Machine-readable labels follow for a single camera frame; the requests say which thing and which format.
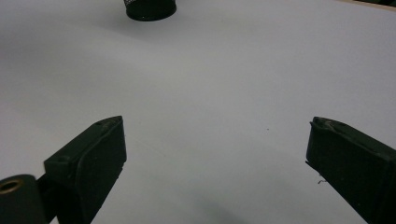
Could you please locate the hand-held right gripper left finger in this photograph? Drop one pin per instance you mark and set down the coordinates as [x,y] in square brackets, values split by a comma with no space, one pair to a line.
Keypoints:
[90,161]

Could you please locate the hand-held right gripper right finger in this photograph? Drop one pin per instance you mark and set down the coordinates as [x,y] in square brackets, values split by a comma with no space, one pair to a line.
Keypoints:
[351,165]

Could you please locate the black mesh cup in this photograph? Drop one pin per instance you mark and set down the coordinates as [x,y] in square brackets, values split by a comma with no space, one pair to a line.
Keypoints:
[151,11]

